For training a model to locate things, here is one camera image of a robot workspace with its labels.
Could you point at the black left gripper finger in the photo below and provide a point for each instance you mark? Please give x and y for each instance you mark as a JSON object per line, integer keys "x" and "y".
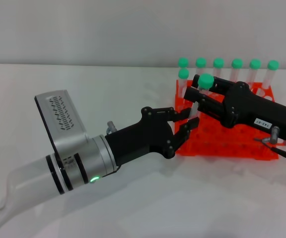
{"x": 174, "y": 115}
{"x": 184, "y": 131}

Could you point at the clear test tube green cap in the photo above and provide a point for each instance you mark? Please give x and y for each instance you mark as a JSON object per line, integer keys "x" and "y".
{"x": 184, "y": 74}
{"x": 273, "y": 65}
{"x": 183, "y": 62}
{"x": 237, "y": 63}
{"x": 200, "y": 62}
{"x": 205, "y": 81}
{"x": 255, "y": 64}
{"x": 218, "y": 63}

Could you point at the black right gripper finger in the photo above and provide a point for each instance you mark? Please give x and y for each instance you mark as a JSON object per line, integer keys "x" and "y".
{"x": 222, "y": 86}
{"x": 212, "y": 105}

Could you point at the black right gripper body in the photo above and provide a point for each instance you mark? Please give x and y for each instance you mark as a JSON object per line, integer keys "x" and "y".
{"x": 252, "y": 109}

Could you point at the orange test tube rack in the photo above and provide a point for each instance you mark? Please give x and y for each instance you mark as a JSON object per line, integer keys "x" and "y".
{"x": 207, "y": 138}

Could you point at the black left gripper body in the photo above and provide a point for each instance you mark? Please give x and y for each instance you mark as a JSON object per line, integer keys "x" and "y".
{"x": 145, "y": 136}

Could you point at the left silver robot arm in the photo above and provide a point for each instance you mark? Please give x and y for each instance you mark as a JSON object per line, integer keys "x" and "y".
{"x": 33, "y": 183}

